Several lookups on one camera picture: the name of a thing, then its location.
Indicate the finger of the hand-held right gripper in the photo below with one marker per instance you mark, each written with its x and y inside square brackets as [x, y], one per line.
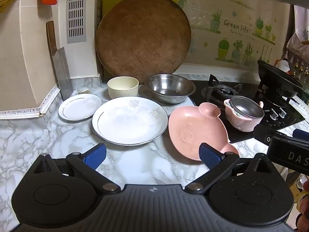
[263, 133]
[300, 134]

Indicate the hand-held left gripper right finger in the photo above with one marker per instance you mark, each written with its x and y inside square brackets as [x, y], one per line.
[208, 157]

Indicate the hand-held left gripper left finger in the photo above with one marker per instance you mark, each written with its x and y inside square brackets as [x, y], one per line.
[95, 156]

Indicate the pink eared bowl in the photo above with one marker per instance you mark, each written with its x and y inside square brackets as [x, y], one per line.
[241, 126]

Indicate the small stainless steel bowl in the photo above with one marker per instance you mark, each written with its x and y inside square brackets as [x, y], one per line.
[248, 108]

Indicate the pink pig-shaped plate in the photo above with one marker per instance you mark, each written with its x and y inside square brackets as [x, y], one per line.
[188, 130]

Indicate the large white plate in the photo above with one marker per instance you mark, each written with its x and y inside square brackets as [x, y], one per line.
[128, 120]

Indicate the small white plate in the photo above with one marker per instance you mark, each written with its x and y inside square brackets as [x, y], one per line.
[79, 107]

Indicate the cream bowl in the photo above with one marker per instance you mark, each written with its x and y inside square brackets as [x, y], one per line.
[123, 91]

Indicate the large stainless steel bowl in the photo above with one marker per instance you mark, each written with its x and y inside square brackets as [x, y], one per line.
[169, 87]

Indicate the person's right hand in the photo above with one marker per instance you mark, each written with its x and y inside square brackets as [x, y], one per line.
[303, 220]

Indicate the silver stove knob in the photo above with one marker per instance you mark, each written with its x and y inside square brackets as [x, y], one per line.
[282, 112]
[273, 114]

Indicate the black glass gas stove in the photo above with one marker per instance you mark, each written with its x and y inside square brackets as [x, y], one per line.
[241, 136]

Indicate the gas stove burner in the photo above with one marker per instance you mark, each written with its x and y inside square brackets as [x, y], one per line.
[222, 91]

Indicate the black wok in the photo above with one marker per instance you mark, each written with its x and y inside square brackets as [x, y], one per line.
[277, 75]

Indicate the small beige block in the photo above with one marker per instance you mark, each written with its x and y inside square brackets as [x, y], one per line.
[83, 92]

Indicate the white plastic bag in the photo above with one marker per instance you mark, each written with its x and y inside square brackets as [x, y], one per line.
[282, 65]

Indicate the grey vent grille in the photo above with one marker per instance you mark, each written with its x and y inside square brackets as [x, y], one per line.
[76, 40]

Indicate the round wooden cutting board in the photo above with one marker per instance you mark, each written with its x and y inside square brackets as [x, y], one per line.
[142, 36]

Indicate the plant wall sticker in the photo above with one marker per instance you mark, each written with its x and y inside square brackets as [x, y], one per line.
[224, 46]

